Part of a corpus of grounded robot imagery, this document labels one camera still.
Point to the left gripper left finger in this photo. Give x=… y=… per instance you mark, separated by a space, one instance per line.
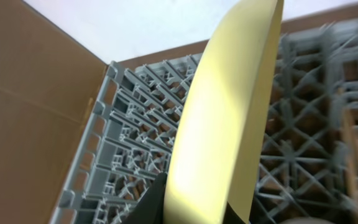
x=150 y=208

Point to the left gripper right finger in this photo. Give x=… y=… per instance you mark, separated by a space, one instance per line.
x=231 y=217

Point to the yellow plate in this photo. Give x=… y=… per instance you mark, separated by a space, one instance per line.
x=218 y=144

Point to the grey dishwasher rack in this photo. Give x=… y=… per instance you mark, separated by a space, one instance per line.
x=128 y=139

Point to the brown cardboard box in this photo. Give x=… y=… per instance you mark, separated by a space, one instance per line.
x=46 y=83

